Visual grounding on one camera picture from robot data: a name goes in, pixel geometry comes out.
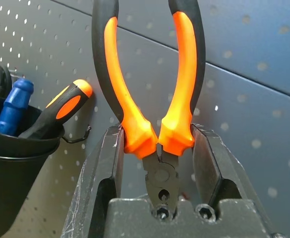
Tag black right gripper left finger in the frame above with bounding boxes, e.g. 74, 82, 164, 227
60, 125, 125, 238

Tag orange black long-nose pliers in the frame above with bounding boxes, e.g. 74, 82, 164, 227
91, 0, 207, 214

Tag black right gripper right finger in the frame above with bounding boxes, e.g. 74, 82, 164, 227
190, 123, 277, 235

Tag orange black handled screwdriver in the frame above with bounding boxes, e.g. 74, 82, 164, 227
18, 79, 93, 139

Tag black plastic cup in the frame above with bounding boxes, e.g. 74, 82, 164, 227
0, 96, 65, 238

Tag dark grey metal pegboard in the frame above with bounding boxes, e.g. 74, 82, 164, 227
0, 0, 290, 238

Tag blue handled screwdriver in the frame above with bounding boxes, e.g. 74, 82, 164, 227
0, 78, 34, 136

